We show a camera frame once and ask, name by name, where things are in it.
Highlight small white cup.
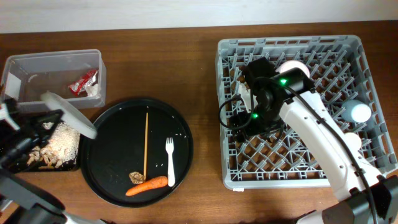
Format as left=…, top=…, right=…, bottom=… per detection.
left=345, top=133, right=362, bottom=152

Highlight red snack wrapper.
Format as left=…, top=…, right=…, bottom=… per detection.
left=68, top=69, right=98, bottom=96

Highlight black bin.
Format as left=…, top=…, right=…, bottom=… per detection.
left=1, top=113, right=80, bottom=174

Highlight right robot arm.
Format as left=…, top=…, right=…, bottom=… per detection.
left=227, top=57, right=397, bottom=223

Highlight blue cup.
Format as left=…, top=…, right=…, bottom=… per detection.
left=341, top=100, right=372, bottom=123

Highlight orange carrot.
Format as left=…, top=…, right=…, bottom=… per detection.
left=125, top=176, right=168, bottom=197

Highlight pink bowl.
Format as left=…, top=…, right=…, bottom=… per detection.
left=276, top=60, right=310, bottom=78

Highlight white plastic fork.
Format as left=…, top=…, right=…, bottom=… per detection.
left=165, top=138, right=175, bottom=187

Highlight wooden chopstick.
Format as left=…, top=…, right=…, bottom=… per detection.
left=143, top=112, right=149, bottom=181

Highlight clear plastic bin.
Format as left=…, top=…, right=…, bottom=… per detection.
left=1, top=49, right=106, bottom=113

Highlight grey dishwasher rack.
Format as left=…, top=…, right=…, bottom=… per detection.
left=215, top=35, right=397, bottom=190

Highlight peanut shells pile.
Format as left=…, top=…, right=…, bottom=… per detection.
left=27, top=146, right=63, bottom=168

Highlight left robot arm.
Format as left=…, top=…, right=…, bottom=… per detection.
left=1, top=98, right=107, bottom=223

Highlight brown walnut shell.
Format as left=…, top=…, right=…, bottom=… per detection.
left=129, top=172, right=144, bottom=185

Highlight white tissue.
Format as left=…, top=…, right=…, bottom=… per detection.
left=85, top=84, right=98, bottom=97

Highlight grey plate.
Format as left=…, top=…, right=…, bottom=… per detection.
left=40, top=91, right=97, bottom=139

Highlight round black tray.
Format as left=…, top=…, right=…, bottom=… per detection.
left=79, top=98, right=193, bottom=207

